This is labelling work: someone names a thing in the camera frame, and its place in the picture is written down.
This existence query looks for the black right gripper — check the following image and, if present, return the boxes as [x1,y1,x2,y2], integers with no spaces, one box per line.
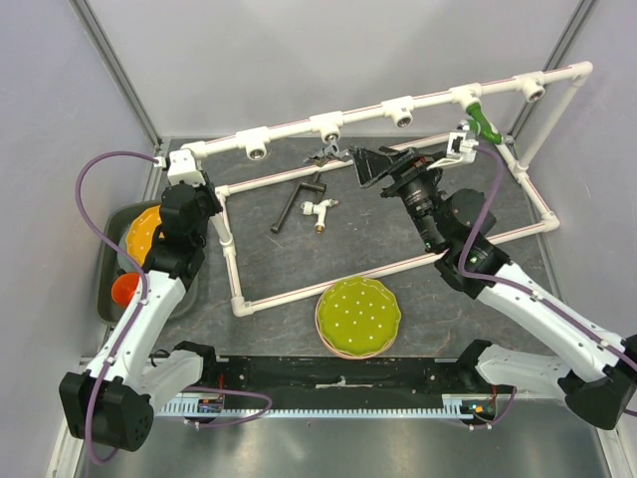
[347,143,448,251]

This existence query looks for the chrome metal faucet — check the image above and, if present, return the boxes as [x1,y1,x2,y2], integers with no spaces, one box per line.
[304,132,350,167]

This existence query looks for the white PVC pipe frame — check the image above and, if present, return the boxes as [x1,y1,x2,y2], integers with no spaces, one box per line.
[179,61,593,318]

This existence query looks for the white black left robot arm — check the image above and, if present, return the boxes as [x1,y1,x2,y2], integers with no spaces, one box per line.
[59,184,223,451]

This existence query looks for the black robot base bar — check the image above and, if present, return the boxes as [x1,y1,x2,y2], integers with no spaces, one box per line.
[173,339,519,399]

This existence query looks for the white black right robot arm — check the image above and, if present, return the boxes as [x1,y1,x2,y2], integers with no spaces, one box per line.
[349,146,636,430]

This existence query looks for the orange dotted plate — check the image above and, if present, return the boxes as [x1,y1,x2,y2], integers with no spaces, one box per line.
[123,205,161,266]

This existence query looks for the dark grey lever faucet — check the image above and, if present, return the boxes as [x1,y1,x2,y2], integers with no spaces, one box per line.
[271,171,327,235]

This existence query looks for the dark grey tray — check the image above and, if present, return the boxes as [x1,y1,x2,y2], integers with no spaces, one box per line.
[97,200,199,327]

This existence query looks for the white plastic faucet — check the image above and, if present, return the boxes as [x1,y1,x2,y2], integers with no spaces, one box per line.
[301,199,339,234]

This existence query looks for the grey plate under orange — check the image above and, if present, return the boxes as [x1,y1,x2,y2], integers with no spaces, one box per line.
[116,231,146,273]

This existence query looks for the orange plastic cup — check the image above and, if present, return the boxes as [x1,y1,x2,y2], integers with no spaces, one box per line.
[110,272,141,310]

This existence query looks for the green plastic faucet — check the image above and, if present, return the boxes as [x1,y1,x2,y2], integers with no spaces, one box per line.
[458,102,504,145]

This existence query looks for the green dotted plate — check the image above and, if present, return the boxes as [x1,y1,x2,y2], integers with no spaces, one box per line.
[315,276,402,360]

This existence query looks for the pink rimmed plate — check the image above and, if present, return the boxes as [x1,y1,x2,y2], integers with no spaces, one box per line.
[316,304,402,359]

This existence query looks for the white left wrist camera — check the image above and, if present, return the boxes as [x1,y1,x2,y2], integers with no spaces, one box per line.
[153,149,207,187]

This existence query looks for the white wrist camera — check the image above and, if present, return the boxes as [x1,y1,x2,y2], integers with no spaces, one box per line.
[153,149,207,187]
[427,131,479,170]

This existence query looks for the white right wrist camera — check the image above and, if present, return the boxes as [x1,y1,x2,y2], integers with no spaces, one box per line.
[427,131,479,170]

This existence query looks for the grey cable duct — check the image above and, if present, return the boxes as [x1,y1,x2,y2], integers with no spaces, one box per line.
[156,392,497,422]

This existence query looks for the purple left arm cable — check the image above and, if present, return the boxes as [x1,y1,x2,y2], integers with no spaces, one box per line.
[74,149,163,465]

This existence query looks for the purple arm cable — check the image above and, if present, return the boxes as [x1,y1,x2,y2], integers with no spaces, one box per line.
[74,149,163,465]
[458,142,637,429]

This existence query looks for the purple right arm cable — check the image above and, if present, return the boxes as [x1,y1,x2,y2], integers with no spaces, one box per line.
[458,142,637,429]

